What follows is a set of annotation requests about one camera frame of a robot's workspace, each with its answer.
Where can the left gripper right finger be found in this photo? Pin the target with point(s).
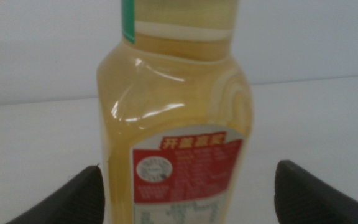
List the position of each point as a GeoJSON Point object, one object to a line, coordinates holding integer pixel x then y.
{"type": "Point", "coordinates": [309, 196]}

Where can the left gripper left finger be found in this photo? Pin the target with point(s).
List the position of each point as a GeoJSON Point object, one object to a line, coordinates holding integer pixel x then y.
{"type": "Point", "coordinates": [73, 199]}

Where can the yellow juice bottle white cap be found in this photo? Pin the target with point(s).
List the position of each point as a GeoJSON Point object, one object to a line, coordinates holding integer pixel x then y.
{"type": "Point", "coordinates": [172, 109]}

